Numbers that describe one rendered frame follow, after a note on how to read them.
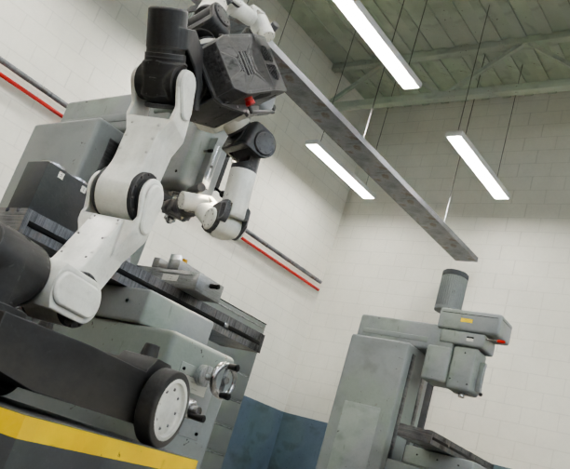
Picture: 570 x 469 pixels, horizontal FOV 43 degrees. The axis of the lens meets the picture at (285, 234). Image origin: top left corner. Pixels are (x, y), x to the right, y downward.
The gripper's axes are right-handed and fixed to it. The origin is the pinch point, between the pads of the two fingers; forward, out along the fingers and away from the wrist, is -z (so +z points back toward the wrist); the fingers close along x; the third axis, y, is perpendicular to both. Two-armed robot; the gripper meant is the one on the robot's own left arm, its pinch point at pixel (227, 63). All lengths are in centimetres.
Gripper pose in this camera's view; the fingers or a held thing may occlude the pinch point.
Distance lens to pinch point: 309.1
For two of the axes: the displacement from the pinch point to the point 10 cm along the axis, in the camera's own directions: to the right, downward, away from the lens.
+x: 7.6, 4.1, 5.0
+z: 6.5, -5.3, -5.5
